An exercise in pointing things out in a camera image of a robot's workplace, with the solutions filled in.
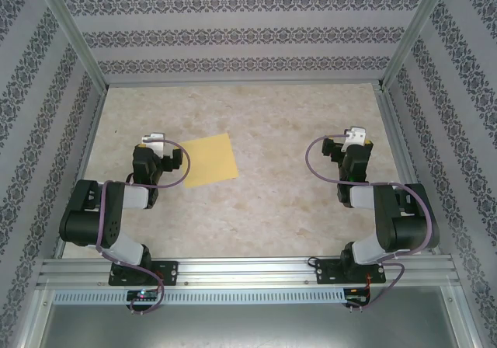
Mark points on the yellow cloth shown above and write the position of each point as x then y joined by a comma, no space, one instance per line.
211,161

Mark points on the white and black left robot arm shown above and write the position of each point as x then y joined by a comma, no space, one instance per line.
89,216

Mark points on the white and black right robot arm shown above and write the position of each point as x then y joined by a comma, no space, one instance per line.
407,220

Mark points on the grey sheet metal tray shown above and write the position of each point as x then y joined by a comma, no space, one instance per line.
248,328

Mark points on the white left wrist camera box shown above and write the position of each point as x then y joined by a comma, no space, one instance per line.
155,140

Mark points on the aluminium side rail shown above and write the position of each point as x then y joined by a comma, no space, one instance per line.
84,161
405,169

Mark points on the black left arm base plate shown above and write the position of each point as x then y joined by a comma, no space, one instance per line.
169,272

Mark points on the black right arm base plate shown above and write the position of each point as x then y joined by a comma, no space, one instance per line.
326,272

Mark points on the thin aluminium cross rail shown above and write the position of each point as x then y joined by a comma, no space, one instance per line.
244,82

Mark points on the aluminium frame post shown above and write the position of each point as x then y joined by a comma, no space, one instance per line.
70,25
417,25

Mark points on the aluminium mounting rail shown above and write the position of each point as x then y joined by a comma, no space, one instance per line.
248,272

